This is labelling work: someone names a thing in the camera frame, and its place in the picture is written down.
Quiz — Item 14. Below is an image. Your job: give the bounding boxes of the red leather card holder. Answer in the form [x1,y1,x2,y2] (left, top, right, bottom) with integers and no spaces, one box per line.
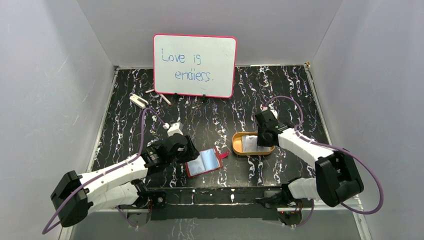
[185,147,230,178]

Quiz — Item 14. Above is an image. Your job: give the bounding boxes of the tan oval card tray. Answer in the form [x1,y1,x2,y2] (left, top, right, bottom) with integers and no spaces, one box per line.
[232,131,275,156]

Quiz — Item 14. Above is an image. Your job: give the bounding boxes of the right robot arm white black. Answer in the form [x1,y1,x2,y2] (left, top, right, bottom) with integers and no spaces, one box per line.
[255,110,364,207]

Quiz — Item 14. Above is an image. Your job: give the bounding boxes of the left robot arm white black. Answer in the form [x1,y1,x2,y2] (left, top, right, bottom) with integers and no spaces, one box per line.
[43,133,200,233]

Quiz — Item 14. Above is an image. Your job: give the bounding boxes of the cards in tray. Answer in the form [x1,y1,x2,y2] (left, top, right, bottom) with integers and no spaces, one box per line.
[241,135,273,153]

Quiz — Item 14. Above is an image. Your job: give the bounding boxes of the white marker pen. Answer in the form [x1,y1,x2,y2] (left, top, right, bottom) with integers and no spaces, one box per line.
[159,93,172,106]

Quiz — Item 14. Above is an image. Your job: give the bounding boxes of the white board eraser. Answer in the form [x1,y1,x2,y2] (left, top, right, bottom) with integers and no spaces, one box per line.
[129,93,149,109]

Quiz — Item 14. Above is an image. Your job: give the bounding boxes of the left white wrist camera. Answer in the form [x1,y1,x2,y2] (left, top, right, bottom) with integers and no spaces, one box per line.
[162,121,183,137]

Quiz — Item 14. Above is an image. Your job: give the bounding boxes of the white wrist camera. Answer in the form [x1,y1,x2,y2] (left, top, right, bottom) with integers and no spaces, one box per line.
[162,121,183,137]
[261,106,278,119]

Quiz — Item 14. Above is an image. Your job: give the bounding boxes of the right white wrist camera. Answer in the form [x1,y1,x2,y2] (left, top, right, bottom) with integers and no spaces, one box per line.
[261,106,278,119]

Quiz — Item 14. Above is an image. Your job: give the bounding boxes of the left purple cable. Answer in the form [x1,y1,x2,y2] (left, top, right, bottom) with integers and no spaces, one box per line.
[42,107,168,235]

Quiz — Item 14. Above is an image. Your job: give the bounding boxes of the white board with red frame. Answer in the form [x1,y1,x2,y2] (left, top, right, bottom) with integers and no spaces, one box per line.
[152,33,238,99]

